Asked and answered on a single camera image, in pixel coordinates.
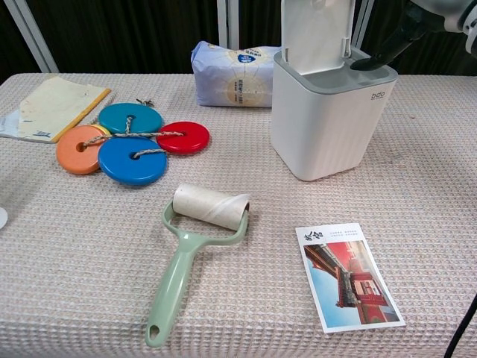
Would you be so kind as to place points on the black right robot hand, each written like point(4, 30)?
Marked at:
point(395, 46)

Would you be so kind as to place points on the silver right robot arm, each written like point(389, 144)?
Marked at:
point(454, 13)

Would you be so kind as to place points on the white trash bin lid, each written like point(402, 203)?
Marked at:
point(320, 123)

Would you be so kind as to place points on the pale blue tissue pack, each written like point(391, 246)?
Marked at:
point(231, 78)

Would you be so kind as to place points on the beige waffle tablecloth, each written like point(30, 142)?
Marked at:
point(261, 209)

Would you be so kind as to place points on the red disc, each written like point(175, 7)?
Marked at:
point(190, 139)

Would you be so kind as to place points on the red palace postcard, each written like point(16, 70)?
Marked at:
point(350, 283)

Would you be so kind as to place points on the small metal clasp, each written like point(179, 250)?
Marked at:
point(144, 101)

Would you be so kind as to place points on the teal disc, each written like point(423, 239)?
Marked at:
point(145, 119)

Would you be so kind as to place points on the black curtain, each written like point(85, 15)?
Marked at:
point(130, 33)

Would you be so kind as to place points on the blue disc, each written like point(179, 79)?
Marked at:
point(126, 169)

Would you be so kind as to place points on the yellow disc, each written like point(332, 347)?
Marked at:
point(101, 129)

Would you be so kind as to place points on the green lint roller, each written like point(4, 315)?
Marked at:
point(175, 272)

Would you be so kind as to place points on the orange disc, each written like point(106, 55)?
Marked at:
point(72, 158)

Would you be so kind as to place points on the worn yellow spiral notebook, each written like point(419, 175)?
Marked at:
point(52, 108)

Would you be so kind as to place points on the white round object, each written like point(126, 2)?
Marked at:
point(3, 218)

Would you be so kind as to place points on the thin grey metal frame post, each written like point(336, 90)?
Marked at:
point(363, 22)

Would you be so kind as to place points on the upright grey metal frame post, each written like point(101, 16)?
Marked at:
point(227, 22)

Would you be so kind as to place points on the slanted grey metal frame post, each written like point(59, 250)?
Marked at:
point(31, 37)

